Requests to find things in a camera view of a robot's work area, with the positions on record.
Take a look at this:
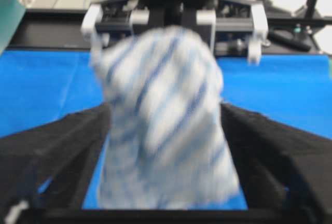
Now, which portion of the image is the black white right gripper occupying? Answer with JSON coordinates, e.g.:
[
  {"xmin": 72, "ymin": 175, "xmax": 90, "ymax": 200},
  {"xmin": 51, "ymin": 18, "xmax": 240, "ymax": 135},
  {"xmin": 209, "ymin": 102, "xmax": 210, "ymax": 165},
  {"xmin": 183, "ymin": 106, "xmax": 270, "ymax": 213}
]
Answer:
[{"xmin": 80, "ymin": 0, "xmax": 269, "ymax": 64}]

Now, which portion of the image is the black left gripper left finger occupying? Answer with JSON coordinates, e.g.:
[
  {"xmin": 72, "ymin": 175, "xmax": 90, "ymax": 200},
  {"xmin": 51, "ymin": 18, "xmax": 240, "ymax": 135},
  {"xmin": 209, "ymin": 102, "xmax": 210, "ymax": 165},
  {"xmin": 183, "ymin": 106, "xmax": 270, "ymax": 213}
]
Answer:
[{"xmin": 1, "ymin": 104, "xmax": 110, "ymax": 223}]

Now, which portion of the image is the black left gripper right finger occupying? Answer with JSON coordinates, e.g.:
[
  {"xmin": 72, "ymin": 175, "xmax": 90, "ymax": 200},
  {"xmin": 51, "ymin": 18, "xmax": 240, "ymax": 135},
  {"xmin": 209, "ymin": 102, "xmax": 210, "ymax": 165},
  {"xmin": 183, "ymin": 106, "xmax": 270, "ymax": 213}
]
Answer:
[{"xmin": 221, "ymin": 103, "xmax": 331, "ymax": 223}]

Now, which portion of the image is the white blue striped towel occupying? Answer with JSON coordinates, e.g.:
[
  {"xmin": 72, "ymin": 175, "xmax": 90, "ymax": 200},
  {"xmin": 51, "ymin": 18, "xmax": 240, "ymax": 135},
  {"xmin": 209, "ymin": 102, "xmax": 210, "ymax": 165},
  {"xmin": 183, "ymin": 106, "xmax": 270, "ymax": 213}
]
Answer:
[{"xmin": 90, "ymin": 26, "xmax": 240, "ymax": 209}]

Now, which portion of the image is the blue table cloth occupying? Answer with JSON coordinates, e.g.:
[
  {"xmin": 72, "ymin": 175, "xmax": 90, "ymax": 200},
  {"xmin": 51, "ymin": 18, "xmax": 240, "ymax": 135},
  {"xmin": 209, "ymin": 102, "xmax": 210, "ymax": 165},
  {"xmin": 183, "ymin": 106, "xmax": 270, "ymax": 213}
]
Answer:
[{"xmin": 1, "ymin": 51, "xmax": 331, "ymax": 210}]

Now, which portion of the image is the green backdrop sheet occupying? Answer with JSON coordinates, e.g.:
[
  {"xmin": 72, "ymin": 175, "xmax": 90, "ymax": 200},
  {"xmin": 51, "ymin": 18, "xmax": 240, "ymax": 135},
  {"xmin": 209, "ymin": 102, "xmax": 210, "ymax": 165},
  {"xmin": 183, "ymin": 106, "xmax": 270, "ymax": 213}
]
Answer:
[{"xmin": 0, "ymin": 0, "xmax": 25, "ymax": 54}]

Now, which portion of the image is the black aluminium frame rail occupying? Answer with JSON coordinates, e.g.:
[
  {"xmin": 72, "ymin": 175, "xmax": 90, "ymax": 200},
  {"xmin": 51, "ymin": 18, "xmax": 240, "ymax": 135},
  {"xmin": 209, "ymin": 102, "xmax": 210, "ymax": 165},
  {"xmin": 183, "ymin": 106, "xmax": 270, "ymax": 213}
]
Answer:
[{"xmin": 6, "ymin": 9, "xmax": 331, "ymax": 51}]

